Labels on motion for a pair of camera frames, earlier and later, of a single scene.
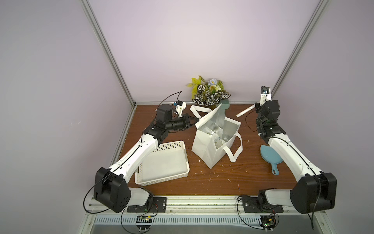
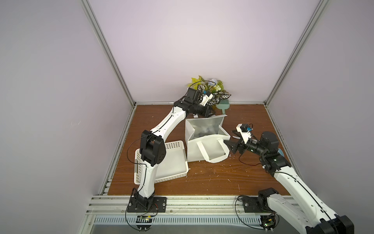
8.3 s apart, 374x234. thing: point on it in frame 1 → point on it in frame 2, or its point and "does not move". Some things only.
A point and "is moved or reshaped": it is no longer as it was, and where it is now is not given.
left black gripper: [183, 121] → [206, 111]
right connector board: [268, 222] does not move
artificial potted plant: [209, 93] does not move
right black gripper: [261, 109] → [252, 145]
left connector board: [143, 222] does not move
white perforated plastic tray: [167, 162] does not move
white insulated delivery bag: [213, 123] is moved or reshaped
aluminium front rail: [193, 204] does not move
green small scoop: [224, 106] does not move
